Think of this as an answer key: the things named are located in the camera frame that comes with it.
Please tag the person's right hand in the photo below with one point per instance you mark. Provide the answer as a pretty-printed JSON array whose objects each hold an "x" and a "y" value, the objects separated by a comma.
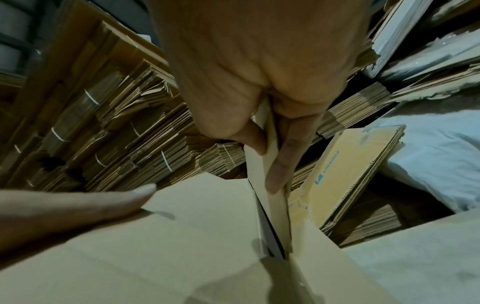
[{"x": 255, "y": 53}]

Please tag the person's left hand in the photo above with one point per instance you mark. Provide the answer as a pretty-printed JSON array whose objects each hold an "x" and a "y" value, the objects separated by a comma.
[{"x": 52, "y": 214}]

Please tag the brown cardboard box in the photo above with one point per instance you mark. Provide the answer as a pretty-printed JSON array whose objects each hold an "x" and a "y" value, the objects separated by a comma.
[{"x": 187, "y": 249}]

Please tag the stacks of flat cardboard bundles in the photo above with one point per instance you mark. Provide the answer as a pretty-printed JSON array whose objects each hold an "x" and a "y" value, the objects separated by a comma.
[{"x": 97, "y": 119}]

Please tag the yellow carton with blue print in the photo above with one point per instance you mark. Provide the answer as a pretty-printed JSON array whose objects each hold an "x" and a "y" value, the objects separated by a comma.
[{"x": 345, "y": 166}]

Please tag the pale flat board bundle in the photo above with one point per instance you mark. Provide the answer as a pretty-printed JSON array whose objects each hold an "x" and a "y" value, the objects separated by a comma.
[{"x": 397, "y": 29}]

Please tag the white plastic sack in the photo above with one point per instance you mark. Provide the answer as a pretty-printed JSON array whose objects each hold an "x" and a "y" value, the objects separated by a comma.
[{"x": 435, "y": 154}]

